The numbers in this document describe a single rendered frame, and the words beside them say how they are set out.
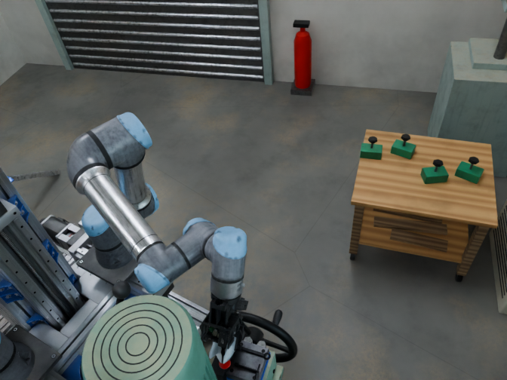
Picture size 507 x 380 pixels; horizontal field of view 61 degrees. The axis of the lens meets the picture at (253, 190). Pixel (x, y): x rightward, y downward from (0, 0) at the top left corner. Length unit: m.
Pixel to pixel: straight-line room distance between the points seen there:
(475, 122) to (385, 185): 0.89
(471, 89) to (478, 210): 0.83
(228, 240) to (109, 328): 0.33
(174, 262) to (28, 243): 0.63
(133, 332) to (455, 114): 2.46
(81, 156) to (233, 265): 0.49
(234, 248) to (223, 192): 2.01
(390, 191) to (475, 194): 0.39
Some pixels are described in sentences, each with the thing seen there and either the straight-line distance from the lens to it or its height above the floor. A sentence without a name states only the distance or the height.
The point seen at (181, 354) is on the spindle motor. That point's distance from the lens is 0.67.
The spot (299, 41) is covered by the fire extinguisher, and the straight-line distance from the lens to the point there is 3.53.
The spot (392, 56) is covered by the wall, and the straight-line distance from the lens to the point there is 3.71.
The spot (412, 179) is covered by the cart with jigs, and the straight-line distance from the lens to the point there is 2.29.
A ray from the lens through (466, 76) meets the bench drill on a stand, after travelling 2.77.
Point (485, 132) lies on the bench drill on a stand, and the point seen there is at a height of 0.35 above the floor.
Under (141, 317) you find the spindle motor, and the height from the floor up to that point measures 1.50.
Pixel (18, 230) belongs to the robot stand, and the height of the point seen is 1.16.
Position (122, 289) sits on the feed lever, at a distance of 0.87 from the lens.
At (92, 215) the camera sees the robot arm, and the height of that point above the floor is 1.04.
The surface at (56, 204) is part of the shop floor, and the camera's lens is 3.29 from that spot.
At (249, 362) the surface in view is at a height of 1.00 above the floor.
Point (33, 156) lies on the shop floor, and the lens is 3.82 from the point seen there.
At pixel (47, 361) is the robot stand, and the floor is 0.82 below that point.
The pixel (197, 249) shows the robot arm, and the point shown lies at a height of 1.31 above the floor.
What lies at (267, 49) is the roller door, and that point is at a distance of 3.73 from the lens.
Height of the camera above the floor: 2.11
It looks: 46 degrees down
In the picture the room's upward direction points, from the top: 7 degrees counter-clockwise
